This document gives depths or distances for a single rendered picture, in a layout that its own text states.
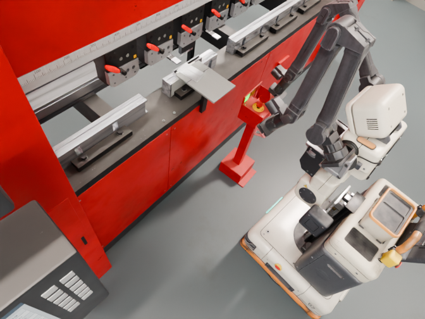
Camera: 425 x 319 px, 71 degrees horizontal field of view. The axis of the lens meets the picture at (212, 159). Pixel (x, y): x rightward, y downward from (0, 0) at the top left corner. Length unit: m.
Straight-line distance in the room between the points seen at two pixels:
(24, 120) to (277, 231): 1.60
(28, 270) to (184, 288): 1.65
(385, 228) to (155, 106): 1.24
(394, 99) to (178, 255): 1.56
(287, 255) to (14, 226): 1.68
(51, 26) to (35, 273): 0.72
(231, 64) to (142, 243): 1.32
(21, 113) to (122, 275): 1.49
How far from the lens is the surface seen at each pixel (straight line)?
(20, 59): 1.03
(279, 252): 2.00
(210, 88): 1.58
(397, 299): 2.65
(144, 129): 1.53
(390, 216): 1.63
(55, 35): 1.05
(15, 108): 0.82
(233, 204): 2.34
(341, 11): 1.50
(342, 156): 1.23
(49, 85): 1.64
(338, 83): 1.09
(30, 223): 0.54
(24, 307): 0.57
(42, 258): 0.52
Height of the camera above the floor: 2.07
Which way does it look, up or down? 55 degrees down
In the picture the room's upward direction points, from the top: 15 degrees clockwise
